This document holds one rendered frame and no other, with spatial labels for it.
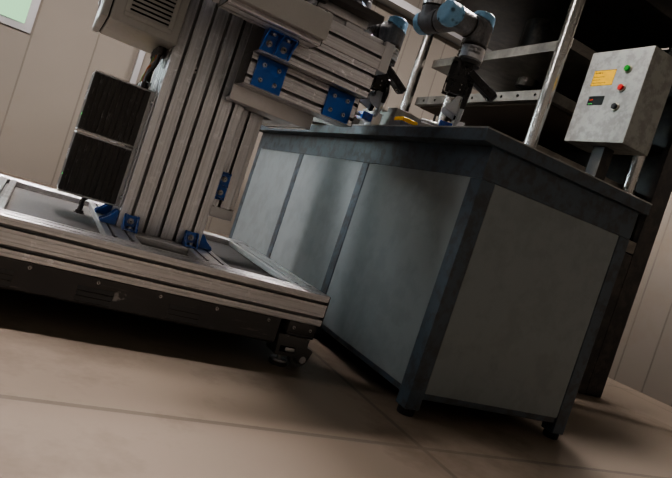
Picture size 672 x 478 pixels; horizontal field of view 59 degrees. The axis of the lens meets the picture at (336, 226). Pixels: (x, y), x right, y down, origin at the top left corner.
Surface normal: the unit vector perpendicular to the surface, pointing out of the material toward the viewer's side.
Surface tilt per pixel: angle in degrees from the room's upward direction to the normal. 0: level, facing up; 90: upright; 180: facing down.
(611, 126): 90
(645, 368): 90
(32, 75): 90
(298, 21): 90
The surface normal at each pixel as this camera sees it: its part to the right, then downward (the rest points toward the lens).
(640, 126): 0.42, 0.16
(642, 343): -0.85, -0.27
